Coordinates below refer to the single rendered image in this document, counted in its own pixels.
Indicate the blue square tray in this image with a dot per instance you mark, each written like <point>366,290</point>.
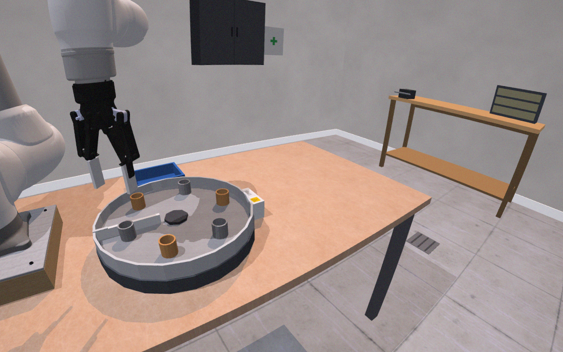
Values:
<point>158,172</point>

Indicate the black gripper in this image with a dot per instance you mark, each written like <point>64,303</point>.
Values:
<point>98,111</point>

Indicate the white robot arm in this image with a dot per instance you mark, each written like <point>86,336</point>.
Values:
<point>31,148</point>

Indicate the bronze bushing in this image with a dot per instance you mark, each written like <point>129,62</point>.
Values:
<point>137,201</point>
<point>222,197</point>
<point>168,246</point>

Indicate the grey metal bushing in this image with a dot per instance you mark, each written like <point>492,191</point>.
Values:
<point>184,187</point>
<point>219,228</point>
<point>127,231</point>

